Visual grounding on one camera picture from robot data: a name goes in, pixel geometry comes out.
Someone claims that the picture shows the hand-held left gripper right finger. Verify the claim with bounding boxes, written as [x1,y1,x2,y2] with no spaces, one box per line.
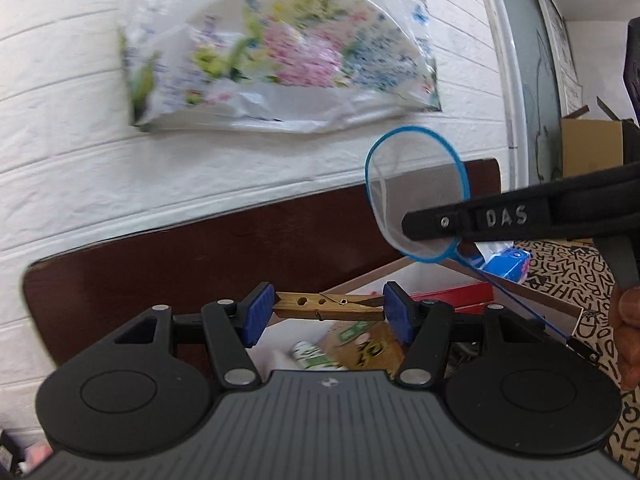
[384,281,546,388]

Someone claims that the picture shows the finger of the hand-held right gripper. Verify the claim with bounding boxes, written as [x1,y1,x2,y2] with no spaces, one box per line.
[402,162,640,242]

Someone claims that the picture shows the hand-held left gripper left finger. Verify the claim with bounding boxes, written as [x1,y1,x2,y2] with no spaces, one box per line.
[112,281,276,388]

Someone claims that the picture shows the wooden clothespin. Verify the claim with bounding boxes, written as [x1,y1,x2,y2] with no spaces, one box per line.
[272,292,386,322]

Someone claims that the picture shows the avocado print hand cream tube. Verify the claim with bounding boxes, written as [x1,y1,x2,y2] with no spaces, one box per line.
[291,341,347,372]

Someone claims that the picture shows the blue rimmed hand net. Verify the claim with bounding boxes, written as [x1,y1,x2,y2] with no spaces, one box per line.
[364,127,601,362]

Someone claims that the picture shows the person's right hand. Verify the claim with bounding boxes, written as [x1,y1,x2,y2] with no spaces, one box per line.
[607,282,640,392]

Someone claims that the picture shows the brown printed packet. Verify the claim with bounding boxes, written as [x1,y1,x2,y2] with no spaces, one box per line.
[320,321,407,377]

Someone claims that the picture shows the flat red box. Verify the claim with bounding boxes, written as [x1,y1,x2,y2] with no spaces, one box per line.
[400,282,494,314]

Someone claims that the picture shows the large brown cardboard box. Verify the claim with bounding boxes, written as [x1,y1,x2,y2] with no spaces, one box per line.
[560,97,640,179]

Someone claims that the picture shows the blue and white packet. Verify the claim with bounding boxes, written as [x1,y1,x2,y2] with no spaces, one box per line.
[474,240,531,282]

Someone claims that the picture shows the dark brown wooden board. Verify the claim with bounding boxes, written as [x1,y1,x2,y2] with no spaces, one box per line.
[22,158,502,367]

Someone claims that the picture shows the grey door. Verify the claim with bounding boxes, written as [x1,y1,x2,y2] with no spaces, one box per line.
[477,0,568,188]

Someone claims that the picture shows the floral plastic bag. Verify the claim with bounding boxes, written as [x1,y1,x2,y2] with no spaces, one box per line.
[119,0,444,134]

